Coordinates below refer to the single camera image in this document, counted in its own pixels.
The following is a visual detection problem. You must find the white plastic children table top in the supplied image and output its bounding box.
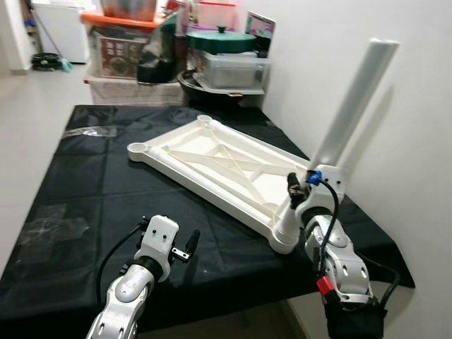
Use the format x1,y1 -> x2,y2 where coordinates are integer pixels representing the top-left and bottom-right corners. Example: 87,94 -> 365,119
126,114 -> 347,254

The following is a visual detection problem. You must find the black tablecloth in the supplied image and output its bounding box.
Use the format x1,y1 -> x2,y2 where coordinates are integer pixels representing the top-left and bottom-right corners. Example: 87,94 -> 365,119
0,104 -> 417,334

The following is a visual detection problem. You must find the clear tape strip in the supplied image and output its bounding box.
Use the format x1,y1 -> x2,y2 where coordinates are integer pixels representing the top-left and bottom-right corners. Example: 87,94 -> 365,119
64,125 -> 119,139

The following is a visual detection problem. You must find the silver robot leg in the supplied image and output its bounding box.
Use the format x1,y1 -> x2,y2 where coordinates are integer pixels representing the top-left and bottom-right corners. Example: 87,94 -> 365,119
323,299 -> 387,339

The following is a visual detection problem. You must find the beige cloth-covered bench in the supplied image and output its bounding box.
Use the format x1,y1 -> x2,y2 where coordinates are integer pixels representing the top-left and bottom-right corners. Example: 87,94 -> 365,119
85,76 -> 187,107

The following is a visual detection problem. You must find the clear plastic storage box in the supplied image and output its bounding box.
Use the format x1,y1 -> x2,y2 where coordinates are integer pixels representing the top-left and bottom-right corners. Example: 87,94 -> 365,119
193,49 -> 272,90

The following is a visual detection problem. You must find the black wok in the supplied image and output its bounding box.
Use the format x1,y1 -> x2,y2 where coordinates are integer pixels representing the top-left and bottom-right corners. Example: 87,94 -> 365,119
177,69 -> 267,107

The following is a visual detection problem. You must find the black shiny bag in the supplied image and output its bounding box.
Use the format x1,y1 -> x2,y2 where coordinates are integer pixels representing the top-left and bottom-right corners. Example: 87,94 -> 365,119
136,16 -> 182,85

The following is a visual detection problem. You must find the colourful printed carton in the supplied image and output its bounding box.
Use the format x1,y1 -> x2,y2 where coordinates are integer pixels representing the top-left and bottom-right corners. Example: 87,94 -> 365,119
243,11 -> 277,58

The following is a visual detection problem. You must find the clear storage box orange lid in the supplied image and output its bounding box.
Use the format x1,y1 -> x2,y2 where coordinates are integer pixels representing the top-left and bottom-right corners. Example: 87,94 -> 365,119
79,10 -> 161,79

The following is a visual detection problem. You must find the mop with green head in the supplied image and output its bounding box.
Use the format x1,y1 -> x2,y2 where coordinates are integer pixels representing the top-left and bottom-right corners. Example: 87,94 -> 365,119
28,0 -> 72,72

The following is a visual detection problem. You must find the white cabinet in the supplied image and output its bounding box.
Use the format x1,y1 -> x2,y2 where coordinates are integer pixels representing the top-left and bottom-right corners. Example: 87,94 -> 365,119
31,0 -> 90,65

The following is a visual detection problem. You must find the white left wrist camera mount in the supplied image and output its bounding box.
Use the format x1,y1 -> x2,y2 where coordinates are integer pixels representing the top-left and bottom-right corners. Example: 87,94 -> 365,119
135,215 -> 180,267

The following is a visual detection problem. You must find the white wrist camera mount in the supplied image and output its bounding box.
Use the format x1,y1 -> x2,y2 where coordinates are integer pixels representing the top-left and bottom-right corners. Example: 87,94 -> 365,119
135,215 -> 180,267
304,165 -> 347,214

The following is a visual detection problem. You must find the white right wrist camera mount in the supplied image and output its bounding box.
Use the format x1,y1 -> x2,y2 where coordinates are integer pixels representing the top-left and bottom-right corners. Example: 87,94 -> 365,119
304,165 -> 347,214

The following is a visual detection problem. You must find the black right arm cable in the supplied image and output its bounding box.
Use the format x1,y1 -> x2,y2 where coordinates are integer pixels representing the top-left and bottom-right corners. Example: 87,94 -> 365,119
307,172 -> 403,309

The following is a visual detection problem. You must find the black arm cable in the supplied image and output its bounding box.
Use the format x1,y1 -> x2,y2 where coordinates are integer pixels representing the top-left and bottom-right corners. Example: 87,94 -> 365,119
96,224 -> 147,288
307,172 -> 403,309

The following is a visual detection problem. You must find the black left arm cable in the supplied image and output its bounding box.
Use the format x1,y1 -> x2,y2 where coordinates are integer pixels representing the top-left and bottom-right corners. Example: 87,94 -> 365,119
96,224 -> 147,288

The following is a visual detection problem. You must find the black coiled hose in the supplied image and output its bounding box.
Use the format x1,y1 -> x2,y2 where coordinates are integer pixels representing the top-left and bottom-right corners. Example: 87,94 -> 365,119
31,52 -> 64,72

